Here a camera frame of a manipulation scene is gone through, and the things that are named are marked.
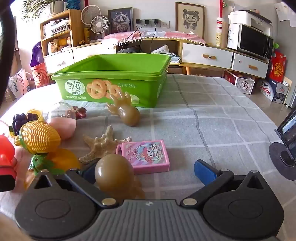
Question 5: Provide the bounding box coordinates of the phone on black stand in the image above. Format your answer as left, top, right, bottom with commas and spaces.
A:
269, 108, 296, 180

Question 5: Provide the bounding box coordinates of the wooden shelf cabinet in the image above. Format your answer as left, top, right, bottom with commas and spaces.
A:
40, 9, 84, 77

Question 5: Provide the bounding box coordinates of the framed girl portrait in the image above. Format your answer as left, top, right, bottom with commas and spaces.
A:
175, 2, 205, 39

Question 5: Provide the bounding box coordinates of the beige starfish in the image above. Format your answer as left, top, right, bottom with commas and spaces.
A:
79, 125, 132, 164

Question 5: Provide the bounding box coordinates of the brown octopus toy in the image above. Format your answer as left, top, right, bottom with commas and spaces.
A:
94, 154, 146, 200
106, 89, 141, 127

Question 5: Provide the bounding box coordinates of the framed cat picture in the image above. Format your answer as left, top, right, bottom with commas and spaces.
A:
108, 7, 134, 34

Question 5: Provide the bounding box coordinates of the clear pink capsule ball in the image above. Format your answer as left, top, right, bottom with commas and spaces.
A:
46, 102, 77, 140

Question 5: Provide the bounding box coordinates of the red gift box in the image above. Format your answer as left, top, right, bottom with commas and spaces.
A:
269, 50, 287, 82

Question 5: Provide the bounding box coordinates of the green plastic cookie box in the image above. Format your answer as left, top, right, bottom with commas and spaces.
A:
51, 54, 172, 108

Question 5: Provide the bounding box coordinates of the wall socket strip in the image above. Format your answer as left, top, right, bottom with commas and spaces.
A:
135, 19, 170, 29

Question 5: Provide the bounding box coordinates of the white printer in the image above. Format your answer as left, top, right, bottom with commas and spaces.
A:
228, 10, 273, 36

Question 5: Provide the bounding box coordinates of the potted green plant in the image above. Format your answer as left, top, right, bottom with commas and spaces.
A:
20, 0, 66, 15

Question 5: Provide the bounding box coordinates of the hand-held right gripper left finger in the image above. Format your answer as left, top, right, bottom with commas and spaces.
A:
28, 166, 118, 208

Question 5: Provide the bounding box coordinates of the white plastic bag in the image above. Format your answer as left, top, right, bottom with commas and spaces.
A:
8, 68, 30, 98

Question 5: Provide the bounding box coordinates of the small white fan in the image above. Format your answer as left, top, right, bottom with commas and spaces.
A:
81, 5, 101, 25
90, 15, 110, 43

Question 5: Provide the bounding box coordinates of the blue white carton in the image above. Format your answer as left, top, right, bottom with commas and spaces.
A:
258, 79, 290, 104

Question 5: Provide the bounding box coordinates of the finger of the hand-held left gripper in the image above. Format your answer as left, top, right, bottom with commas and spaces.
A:
0, 174, 17, 193

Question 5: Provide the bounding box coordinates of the wooden tv cabinet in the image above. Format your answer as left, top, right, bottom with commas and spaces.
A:
74, 37, 270, 80

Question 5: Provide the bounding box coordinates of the large white cabinet drawer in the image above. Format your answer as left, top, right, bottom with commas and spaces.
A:
180, 43, 233, 70

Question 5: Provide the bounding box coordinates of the small white cabinet drawer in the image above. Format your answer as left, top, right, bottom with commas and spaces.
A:
231, 53, 269, 79

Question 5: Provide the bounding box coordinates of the white red printed carton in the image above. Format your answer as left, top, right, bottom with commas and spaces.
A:
223, 70, 256, 95

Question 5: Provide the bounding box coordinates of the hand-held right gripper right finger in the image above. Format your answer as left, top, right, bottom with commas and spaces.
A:
180, 159, 272, 208

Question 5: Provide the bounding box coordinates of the yellow corn toy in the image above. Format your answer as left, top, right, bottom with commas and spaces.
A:
14, 121, 61, 154

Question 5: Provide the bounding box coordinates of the pink toy card box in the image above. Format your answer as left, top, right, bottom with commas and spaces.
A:
116, 140, 170, 175

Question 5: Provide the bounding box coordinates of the purple grapes toy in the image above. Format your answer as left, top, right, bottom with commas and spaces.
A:
11, 113, 30, 136

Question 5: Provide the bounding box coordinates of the white shelf drawer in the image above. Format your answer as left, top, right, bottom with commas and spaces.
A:
44, 49, 75, 75

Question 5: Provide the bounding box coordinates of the white tall canister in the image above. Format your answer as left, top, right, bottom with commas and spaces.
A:
215, 17, 225, 47

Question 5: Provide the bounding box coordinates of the pink pig toy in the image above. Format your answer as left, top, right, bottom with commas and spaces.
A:
0, 134, 18, 176

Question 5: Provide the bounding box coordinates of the orange pumpkin toy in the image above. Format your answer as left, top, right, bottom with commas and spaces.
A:
24, 148, 80, 189

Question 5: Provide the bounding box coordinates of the pink tasselled cloth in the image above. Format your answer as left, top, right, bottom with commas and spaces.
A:
102, 30, 206, 46

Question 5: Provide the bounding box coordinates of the black power cable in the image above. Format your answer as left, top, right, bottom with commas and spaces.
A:
115, 22, 160, 54

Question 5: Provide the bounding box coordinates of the black white microwave oven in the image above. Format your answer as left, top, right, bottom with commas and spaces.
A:
227, 23, 274, 61

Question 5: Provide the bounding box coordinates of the stack of papers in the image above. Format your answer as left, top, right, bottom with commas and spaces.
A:
43, 19, 70, 37

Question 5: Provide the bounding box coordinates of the red bag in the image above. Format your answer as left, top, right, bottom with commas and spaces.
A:
31, 62, 50, 88

